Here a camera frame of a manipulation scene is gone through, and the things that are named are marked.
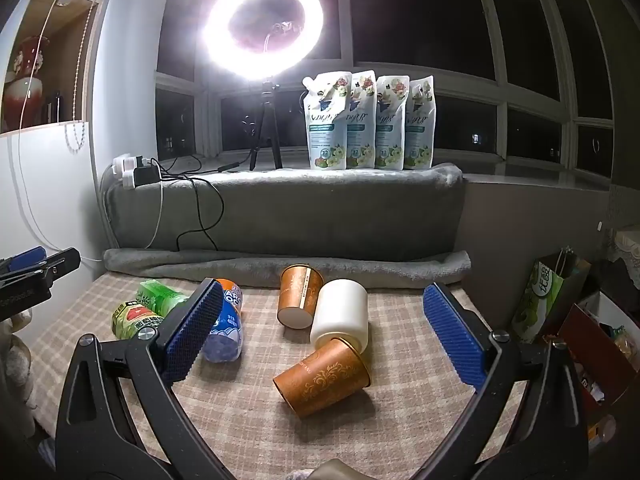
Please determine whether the white cable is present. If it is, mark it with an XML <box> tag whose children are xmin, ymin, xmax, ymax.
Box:
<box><xmin>6</xmin><ymin>0</ymin><xmax>165</xmax><ymax>265</ymax></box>

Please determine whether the black tripod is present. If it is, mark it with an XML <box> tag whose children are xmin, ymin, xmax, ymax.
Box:
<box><xmin>248</xmin><ymin>81</ymin><xmax>283</xmax><ymax>171</ymax></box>

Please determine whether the far orange paper cup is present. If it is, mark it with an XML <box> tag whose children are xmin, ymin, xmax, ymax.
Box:
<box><xmin>277</xmin><ymin>264</ymin><xmax>324</xmax><ymax>330</ymax></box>

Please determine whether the grapefruit green tea bottle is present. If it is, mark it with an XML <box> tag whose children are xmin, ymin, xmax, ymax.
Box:
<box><xmin>112</xmin><ymin>300</ymin><xmax>164</xmax><ymax>339</ymax></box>

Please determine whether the green paper bag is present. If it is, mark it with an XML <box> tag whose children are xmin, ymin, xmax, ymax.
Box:
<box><xmin>512</xmin><ymin>247</ymin><xmax>591</xmax><ymax>342</ymax></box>

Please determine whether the red white vase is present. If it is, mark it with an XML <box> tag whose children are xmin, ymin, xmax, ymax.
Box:
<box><xmin>2</xmin><ymin>36</ymin><xmax>49</xmax><ymax>131</ymax></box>

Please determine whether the near orange paper cup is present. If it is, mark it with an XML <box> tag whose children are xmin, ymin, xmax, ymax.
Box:
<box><xmin>272</xmin><ymin>338</ymin><xmax>371</xmax><ymax>418</ymax></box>

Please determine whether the black power adapter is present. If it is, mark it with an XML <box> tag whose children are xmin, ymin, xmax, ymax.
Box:
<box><xmin>132</xmin><ymin>156</ymin><xmax>162</xmax><ymax>188</ymax></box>

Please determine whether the orange paper cup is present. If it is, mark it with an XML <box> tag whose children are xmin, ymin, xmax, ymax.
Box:
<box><xmin>272</xmin><ymin>338</ymin><xmax>371</xmax><ymax>418</ymax></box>
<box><xmin>277</xmin><ymin>264</ymin><xmax>324</xmax><ymax>330</ymax></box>

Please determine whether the grey blanket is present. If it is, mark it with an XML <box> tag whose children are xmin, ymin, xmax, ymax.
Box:
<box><xmin>104</xmin><ymin>164</ymin><xmax>472</xmax><ymax>289</ymax></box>

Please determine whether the ring light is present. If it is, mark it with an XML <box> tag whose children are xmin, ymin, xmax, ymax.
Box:
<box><xmin>201</xmin><ymin>0</ymin><xmax>324</xmax><ymax>81</ymax></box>

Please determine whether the detergent refill pouch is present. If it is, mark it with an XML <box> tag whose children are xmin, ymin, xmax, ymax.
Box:
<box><xmin>303</xmin><ymin>70</ymin><xmax>352</xmax><ymax>170</ymax></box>
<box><xmin>404</xmin><ymin>75</ymin><xmax>436</xmax><ymax>170</ymax></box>
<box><xmin>346</xmin><ymin>70</ymin><xmax>376</xmax><ymax>169</ymax></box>
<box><xmin>374</xmin><ymin>76</ymin><xmax>410</xmax><ymax>170</ymax></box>

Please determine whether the red cardboard box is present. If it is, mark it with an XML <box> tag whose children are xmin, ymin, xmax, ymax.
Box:
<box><xmin>553</xmin><ymin>292</ymin><xmax>639</xmax><ymax>422</ymax></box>

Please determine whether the black cable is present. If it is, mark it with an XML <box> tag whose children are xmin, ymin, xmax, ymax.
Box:
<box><xmin>150</xmin><ymin>154</ymin><xmax>252</xmax><ymax>253</ymax></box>

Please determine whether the wooden shelf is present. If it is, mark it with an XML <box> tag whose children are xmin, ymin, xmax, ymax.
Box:
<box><xmin>1</xmin><ymin>0</ymin><xmax>103</xmax><ymax>133</ymax></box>

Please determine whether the blue orange drink bottle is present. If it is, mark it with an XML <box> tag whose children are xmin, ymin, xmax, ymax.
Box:
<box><xmin>202</xmin><ymin>278</ymin><xmax>243</xmax><ymax>363</ymax></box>

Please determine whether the white power strip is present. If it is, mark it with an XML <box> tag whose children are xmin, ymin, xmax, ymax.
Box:
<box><xmin>112</xmin><ymin>154</ymin><xmax>145</xmax><ymax>190</ymax></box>

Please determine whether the plaid beige table cloth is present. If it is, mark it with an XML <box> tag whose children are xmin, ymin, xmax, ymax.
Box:
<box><xmin>29</xmin><ymin>273</ymin><xmax>474</xmax><ymax>479</ymax></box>

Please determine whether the bead curtain chain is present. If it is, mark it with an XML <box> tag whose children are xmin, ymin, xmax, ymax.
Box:
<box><xmin>64</xmin><ymin>0</ymin><xmax>114</xmax><ymax>154</ymax></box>

